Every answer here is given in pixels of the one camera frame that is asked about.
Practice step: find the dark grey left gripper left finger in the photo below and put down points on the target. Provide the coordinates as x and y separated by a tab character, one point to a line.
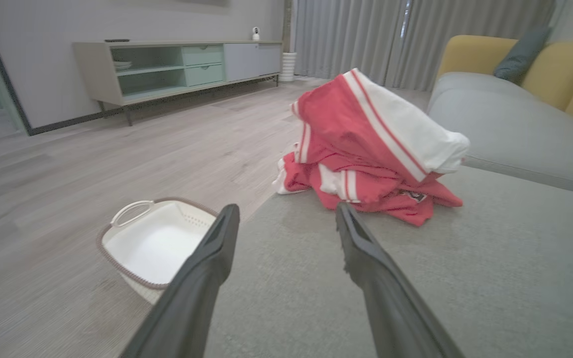
192	298

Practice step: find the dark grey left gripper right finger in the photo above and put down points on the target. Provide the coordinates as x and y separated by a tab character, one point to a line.
391	308

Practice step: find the red shorts with white trim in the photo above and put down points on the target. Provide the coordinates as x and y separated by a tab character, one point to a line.
391	201

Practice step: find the red jersey with white sleeves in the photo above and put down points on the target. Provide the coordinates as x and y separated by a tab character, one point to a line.
346	124

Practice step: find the white plastic laundry basket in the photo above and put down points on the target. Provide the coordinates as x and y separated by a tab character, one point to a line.
152	248

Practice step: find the grey and yellow sofa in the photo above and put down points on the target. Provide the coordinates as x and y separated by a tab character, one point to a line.
515	273

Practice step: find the white bowl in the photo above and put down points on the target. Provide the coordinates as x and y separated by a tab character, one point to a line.
122	65

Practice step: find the long beige TV cabinet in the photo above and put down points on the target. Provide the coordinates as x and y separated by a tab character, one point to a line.
246	59

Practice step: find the white ribbed floor vase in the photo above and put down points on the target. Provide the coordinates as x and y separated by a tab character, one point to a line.
288	67

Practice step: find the black remote control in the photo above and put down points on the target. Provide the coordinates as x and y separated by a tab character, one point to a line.
117	40

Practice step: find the grey pleated curtain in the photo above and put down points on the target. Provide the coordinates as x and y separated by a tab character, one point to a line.
346	35
475	25

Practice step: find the teal throw cushion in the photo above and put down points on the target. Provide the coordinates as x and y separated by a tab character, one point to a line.
523	54

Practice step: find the black door frame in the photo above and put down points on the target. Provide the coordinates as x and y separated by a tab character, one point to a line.
18	107

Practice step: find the small white security camera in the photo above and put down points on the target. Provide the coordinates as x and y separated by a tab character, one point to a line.
256	34

